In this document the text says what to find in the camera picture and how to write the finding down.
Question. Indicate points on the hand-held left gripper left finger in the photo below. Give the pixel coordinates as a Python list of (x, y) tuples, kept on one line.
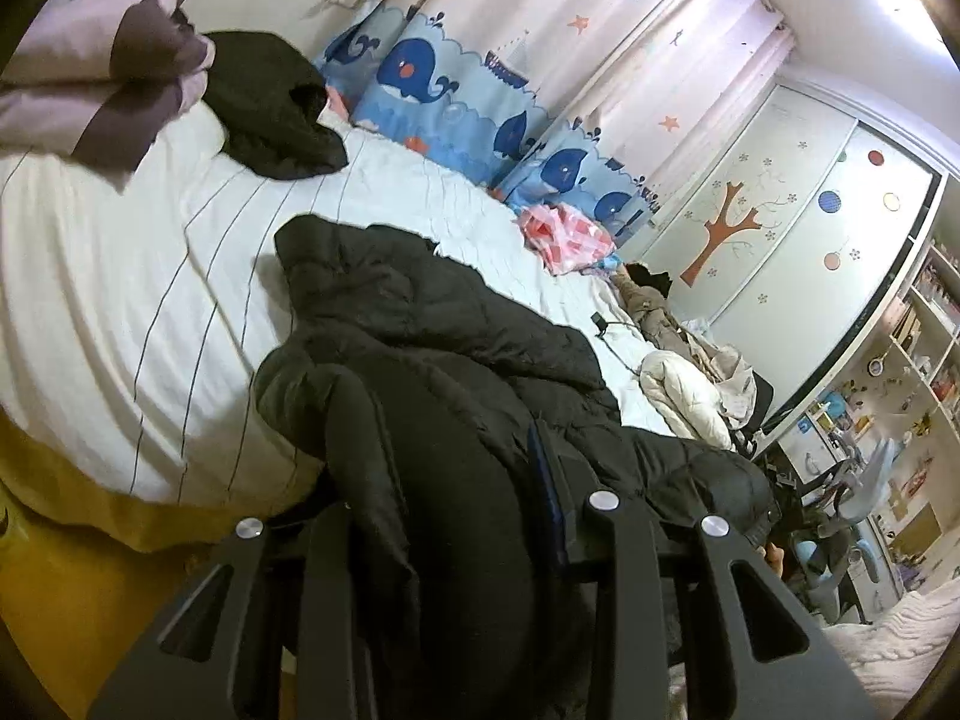
[(330, 600)]

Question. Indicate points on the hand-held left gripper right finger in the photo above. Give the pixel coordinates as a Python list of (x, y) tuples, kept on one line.
[(551, 510)]

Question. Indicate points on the black puffer jacket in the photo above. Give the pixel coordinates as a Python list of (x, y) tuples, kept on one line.
[(450, 360)]

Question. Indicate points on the cream puffer jacket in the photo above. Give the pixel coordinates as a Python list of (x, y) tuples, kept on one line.
[(675, 390)]

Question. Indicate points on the khaki coat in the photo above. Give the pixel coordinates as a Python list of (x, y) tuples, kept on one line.
[(645, 307)]

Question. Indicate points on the small black cloth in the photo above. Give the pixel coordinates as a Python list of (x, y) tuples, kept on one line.
[(649, 275)]

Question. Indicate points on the pink checked cloth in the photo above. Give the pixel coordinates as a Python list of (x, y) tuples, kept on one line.
[(562, 236)]

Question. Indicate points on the grey desk chair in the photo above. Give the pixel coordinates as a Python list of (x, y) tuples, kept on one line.
[(877, 480)]

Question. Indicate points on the white wardrobe with tree decal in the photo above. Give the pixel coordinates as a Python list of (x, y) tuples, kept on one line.
[(795, 277)]

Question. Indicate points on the white knitted blanket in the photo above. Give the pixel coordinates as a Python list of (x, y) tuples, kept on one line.
[(900, 652)]

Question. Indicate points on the white striped bed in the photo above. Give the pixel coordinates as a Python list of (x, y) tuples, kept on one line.
[(112, 277)]

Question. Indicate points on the white bookshelf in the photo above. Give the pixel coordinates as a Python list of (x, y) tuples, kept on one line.
[(930, 360)]

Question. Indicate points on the whale print curtain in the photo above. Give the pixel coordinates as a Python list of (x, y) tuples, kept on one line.
[(480, 105)]

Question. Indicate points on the black hooded jacket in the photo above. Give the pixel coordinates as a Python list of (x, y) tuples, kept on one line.
[(262, 105)]

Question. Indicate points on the purple patchwork quilt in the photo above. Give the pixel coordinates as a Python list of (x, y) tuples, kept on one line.
[(67, 97)]

